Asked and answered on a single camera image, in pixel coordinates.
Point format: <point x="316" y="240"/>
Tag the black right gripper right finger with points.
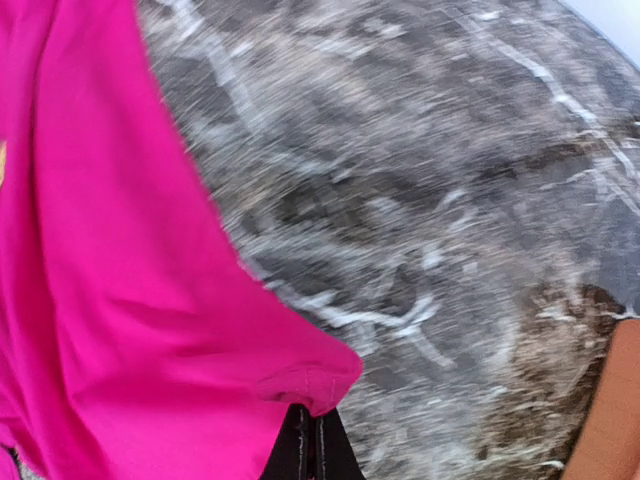
<point x="334" y="457"/>

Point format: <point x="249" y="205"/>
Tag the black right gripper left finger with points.
<point x="289" y="457"/>

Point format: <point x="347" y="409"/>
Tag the magenta t-shirt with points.
<point x="134" y="345"/>

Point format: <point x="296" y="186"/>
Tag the orange plastic basket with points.
<point x="608" y="447"/>

